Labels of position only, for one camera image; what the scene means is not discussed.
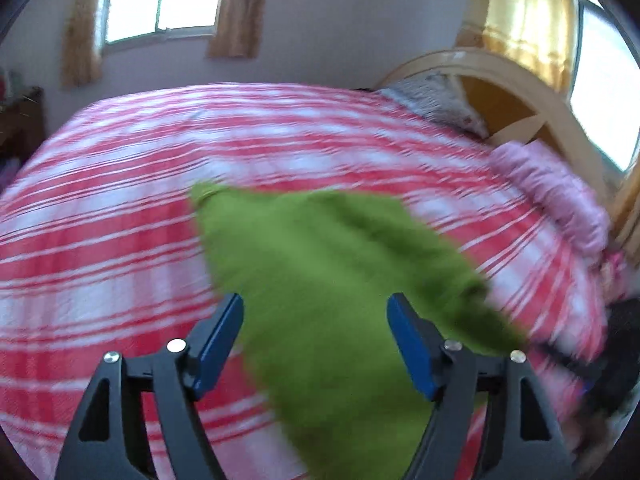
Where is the brown wooden desk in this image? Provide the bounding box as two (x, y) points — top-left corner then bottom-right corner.
(0, 87), (47, 168)

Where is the beige right curtain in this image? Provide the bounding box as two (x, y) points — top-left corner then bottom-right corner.
(206, 0), (265, 58)

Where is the pink quilt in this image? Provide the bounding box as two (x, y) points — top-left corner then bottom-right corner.
(489, 140), (610, 264)

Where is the cream wooden headboard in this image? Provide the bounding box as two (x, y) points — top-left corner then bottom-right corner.
(374, 46), (614, 201)

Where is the yellow curtain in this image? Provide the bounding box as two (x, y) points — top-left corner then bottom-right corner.
(456, 0), (577, 96)

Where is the striped grey pillow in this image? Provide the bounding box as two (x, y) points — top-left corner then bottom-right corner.
(376, 72), (489, 140)

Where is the green striped knit sweater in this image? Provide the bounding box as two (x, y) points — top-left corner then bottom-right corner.
(191, 182), (523, 479)

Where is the beige curtain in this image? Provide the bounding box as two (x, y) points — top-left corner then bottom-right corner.
(206, 0), (265, 58)
(61, 0), (105, 88)

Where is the red white plaid bedsheet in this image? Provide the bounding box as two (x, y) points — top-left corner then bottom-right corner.
(1, 83), (606, 479)

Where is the side window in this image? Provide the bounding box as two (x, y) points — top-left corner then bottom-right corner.
(570, 0), (639, 172)

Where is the beige left curtain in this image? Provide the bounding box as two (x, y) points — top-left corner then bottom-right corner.
(61, 0), (105, 88)

